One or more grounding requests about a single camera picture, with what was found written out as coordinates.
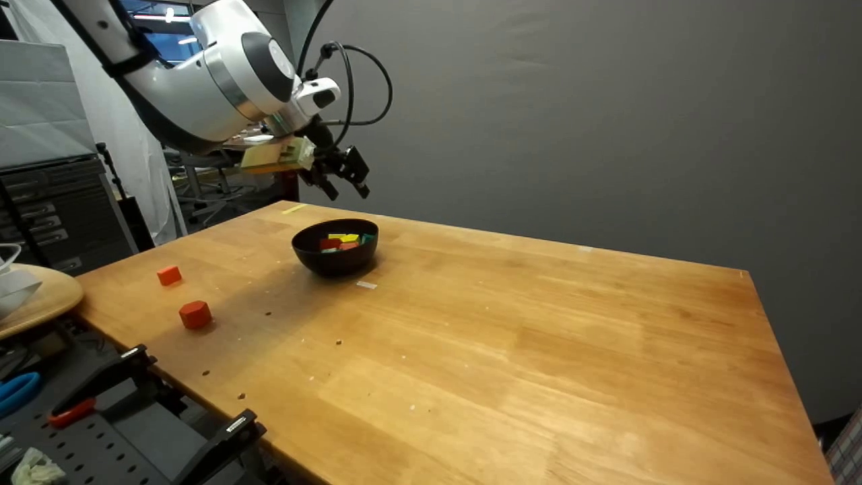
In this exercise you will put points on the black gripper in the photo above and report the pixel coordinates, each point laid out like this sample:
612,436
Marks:
330,160

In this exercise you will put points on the large yellow cube block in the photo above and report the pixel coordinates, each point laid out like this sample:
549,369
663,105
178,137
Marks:
345,238

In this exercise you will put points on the small red block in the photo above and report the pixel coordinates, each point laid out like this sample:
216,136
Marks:
171,276

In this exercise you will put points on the red hexagonal block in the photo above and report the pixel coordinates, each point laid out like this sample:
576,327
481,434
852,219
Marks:
194,314

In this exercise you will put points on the large red cube block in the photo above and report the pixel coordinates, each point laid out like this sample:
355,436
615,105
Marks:
330,242

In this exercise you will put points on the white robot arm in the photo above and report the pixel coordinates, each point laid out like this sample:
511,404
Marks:
204,75

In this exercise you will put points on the black bowl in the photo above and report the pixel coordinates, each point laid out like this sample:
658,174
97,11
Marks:
340,263

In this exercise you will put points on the dark equipment cabinet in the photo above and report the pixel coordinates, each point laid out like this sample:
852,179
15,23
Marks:
62,214

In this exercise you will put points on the black clamp near table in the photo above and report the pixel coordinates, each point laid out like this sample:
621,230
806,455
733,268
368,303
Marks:
221,447

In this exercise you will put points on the white curtain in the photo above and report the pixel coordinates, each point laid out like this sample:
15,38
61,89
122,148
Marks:
112,120

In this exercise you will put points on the round wooden side table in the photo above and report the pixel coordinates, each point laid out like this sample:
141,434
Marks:
33,296

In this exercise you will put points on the black perforated tool board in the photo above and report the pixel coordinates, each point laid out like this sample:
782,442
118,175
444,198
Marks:
141,432

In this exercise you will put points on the black clamp with orange handle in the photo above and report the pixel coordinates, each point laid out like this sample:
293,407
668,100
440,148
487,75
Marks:
83,400

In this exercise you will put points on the blue handled tool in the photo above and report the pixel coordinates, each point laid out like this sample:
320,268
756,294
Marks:
17,391

